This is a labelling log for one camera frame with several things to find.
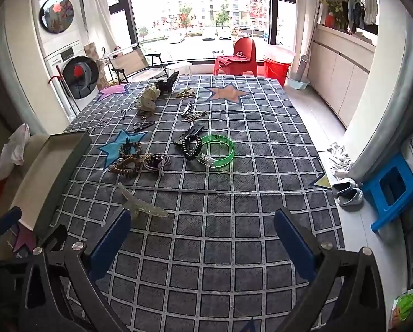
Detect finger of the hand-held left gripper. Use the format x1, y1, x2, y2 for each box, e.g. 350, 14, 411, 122
0, 207, 22, 235
36, 225, 69, 252

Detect red plastic chair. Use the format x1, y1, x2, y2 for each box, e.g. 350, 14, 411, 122
213, 37, 258, 77

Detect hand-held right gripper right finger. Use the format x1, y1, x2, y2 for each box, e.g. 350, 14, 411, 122
274, 207, 387, 332

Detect black hair bow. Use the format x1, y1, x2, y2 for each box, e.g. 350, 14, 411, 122
156, 71, 180, 94

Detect white plastic bag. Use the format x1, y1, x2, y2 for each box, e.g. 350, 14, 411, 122
0, 123, 31, 183

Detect green plastic bag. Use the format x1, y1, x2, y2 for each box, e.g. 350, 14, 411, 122
393, 284, 413, 321

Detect red cloth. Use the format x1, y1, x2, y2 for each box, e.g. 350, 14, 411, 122
216, 53, 253, 66

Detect brown coil hair tie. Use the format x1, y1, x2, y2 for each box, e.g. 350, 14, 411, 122
108, 155, 142, 178

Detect thin silver necklace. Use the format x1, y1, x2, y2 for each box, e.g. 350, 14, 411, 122
89, 105, 138, 135

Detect leopard print hair ring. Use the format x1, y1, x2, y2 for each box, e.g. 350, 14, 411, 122
119, 141, 143, 158

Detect grey plaid star blanket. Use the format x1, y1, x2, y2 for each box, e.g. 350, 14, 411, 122
42, 74, 346, 332

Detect translucent claw hair clip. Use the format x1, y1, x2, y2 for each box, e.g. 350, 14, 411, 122
118, 183, 170, 221

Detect hanging clothes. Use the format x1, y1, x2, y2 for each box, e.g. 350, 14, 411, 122
342, 0, 381, 34

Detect beige low cabinet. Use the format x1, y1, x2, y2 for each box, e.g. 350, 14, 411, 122
306, 24, 377, 128

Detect black hair clip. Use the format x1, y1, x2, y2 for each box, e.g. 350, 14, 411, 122
173, 124, 205, 146

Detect bronze hair pins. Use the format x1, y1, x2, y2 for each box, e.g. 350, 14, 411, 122
184, 110, 209, 122

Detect grey slipper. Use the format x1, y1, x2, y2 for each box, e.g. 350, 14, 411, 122
337, 187, 365, 209
332, 178, 357, 194

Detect dark green jewelry box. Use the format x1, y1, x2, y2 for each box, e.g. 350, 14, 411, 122
11, 131, 94, 237

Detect white floor cloth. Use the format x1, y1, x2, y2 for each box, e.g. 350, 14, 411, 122
327, 142, 353, 178

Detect vase with flowers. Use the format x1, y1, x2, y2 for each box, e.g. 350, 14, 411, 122
321, 0, 346, 29

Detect white sheer curtain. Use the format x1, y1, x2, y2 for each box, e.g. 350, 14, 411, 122
83, 0, 111, 50

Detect blue plastic stool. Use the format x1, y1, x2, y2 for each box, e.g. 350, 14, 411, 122
362, 153, 413, 235

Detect white dryer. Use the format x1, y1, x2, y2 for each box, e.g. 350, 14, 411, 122
31, 0, 90, 56

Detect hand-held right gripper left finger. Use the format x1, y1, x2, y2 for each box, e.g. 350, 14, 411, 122
18, 209, 131, 332

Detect folding lounge chair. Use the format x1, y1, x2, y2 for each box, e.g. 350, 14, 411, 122
102, 44, 170, 84

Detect red bucket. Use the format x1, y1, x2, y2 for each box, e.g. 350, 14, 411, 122
263, 46, 296, 80

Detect light blue basin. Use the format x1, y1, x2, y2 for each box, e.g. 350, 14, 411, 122
284, 75, 310, 92

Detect white washing machine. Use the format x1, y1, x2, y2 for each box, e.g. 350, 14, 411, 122
43, 41, 102, 115

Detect green translucent bracelet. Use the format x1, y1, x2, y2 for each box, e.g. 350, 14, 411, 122
196, 134, 236, 172

